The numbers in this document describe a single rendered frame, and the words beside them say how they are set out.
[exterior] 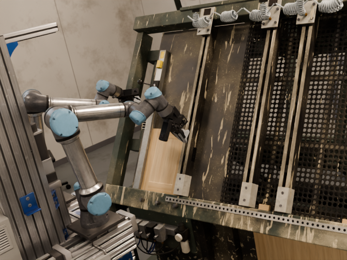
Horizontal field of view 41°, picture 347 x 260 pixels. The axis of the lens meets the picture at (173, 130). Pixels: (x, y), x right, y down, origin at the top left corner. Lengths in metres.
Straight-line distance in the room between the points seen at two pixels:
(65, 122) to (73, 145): 0.12
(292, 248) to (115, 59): 4.96
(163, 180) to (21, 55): 3.89
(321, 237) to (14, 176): 1.48
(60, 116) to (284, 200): 1.17
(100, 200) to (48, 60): 4.56
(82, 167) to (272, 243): 1.25
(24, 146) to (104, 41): 4.84
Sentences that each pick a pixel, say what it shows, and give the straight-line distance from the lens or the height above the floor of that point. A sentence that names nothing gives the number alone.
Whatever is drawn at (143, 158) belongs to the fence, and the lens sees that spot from 3.06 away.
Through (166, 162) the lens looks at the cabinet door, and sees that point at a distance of 2.96.
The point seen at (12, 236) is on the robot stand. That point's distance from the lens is 2.37.
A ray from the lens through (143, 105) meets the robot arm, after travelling 2.24.
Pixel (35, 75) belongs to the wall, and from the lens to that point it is 6.53.
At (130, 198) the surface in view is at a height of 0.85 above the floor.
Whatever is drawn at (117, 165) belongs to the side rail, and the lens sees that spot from 3.22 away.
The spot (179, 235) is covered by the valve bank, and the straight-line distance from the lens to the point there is 2.75.
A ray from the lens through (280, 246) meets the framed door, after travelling 2.83.
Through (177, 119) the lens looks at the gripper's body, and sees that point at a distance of 2.36.
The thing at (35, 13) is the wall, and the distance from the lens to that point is 6.58.
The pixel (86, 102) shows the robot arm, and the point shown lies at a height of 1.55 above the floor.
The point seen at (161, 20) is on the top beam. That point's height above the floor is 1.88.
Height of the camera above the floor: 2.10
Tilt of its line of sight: 17 degrees down
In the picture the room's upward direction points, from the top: 12 degrees counter-clockwise
